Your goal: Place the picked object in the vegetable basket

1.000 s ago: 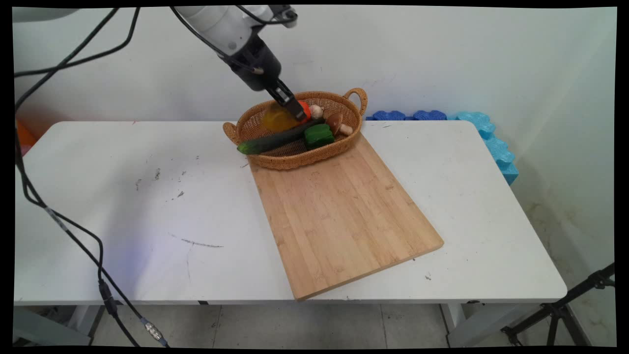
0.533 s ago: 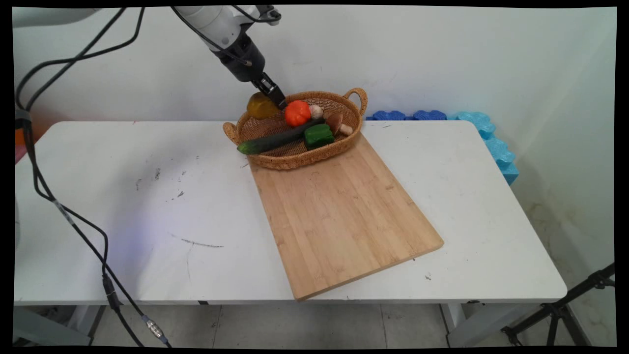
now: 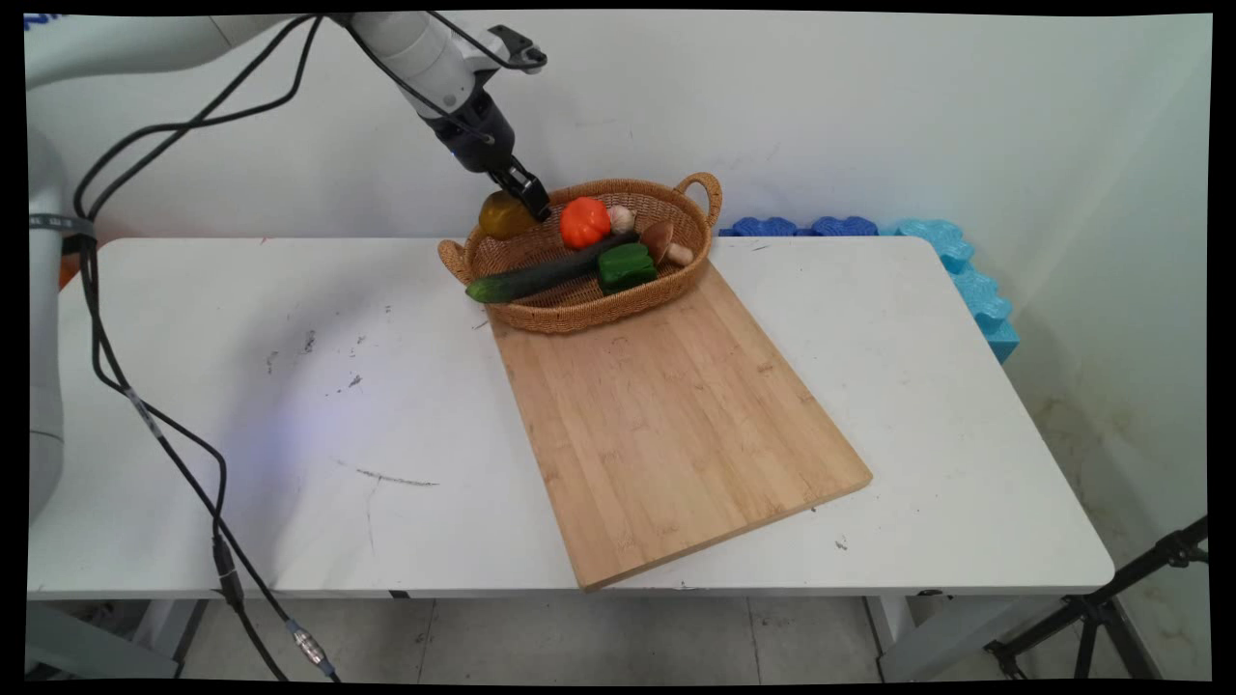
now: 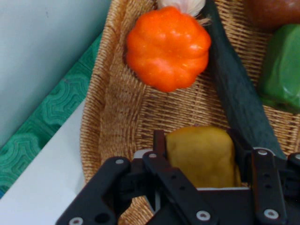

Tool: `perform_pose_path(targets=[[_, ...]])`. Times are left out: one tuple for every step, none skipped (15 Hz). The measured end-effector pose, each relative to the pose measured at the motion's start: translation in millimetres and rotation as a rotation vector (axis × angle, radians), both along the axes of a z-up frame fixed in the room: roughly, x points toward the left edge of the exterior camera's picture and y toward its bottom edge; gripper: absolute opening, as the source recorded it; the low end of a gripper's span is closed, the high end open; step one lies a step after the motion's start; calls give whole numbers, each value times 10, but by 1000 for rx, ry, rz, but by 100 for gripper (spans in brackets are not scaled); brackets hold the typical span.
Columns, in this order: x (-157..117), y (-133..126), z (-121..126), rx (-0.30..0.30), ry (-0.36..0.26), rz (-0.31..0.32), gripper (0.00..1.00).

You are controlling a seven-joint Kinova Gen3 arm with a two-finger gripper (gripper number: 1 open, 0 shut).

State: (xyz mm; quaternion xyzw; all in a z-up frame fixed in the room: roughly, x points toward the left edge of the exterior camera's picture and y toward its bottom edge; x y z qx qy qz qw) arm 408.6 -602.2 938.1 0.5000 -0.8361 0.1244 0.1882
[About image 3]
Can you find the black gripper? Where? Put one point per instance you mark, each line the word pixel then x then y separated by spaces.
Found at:
pixel 478 135

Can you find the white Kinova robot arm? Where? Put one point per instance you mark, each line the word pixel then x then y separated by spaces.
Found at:
pixel 415 48

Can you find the wooden cutting board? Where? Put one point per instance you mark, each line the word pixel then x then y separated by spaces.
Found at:
pixel 676 425

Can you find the black tripod stand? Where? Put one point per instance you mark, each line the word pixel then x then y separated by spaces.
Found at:
pixel 1096 608

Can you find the yellow toy bell pepper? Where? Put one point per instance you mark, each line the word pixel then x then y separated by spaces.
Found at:
pixel 502 220

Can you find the orange toy pumpkin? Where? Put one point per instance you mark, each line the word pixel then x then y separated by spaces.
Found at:
pixel 584 223

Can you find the beige toy garlic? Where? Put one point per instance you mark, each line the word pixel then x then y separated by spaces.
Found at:
pixel 622 219

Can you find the white table leg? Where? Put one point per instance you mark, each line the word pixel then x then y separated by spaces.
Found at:
pixel 116 637
pixel 927 637

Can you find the green toy bell pepper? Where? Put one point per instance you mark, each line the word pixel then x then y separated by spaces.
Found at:
pixel 626 267

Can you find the dark blue foam piece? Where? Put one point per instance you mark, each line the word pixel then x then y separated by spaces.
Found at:
pixel 845 226
pixel 763 227

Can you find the light blue foam mat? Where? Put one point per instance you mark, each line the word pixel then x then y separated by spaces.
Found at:
pixel 975 290

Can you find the dark green toy cucumber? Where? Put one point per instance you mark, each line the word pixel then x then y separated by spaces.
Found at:
pixel 541 275

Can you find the brown toy mushroom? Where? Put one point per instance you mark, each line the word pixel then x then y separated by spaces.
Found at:
pixel 660 239

